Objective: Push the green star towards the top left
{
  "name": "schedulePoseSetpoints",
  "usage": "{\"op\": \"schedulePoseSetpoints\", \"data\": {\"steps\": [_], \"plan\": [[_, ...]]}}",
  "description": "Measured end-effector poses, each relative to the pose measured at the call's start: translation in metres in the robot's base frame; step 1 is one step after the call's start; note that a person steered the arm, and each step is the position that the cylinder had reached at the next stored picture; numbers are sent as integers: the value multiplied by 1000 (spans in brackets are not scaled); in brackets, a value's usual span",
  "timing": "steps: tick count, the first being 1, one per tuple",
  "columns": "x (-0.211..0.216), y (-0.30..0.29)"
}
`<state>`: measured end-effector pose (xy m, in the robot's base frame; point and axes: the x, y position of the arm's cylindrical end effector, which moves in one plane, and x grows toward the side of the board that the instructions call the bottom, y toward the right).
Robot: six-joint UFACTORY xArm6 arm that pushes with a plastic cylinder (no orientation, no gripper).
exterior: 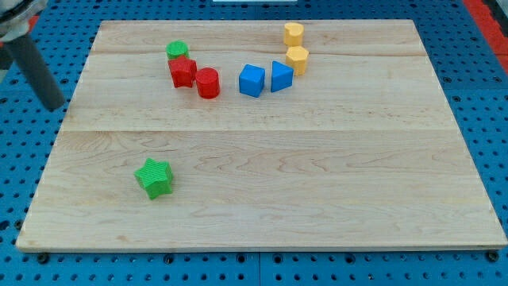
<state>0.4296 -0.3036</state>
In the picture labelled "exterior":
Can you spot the green star block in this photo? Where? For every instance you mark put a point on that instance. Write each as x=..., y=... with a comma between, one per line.
x=155, y=178

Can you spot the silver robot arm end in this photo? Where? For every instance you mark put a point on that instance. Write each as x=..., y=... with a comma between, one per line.
x=15, y=16

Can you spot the red star block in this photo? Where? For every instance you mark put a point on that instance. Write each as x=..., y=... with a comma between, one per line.
x=182, y=71

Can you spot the blue cube block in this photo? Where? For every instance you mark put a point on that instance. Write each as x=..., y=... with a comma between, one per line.
x=251, y=80

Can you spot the blue triangle block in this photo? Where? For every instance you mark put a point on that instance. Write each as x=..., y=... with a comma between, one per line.
x=281, y=76

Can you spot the red cylinder block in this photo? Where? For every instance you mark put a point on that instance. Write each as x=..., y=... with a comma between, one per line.
x=208, y=85

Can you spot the yellow hexagon block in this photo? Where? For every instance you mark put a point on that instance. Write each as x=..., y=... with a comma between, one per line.
x=296, y=58

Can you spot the wooden board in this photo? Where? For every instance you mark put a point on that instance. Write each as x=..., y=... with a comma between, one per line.
x=361, y=153

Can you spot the yellow heart block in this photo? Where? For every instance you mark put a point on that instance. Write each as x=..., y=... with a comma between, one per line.
x=293, y=34

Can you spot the green cylinder block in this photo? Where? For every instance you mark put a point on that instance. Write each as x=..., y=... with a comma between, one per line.
x=175, y=49

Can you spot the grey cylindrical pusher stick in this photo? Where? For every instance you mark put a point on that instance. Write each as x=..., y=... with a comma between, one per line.
x=31, y=63

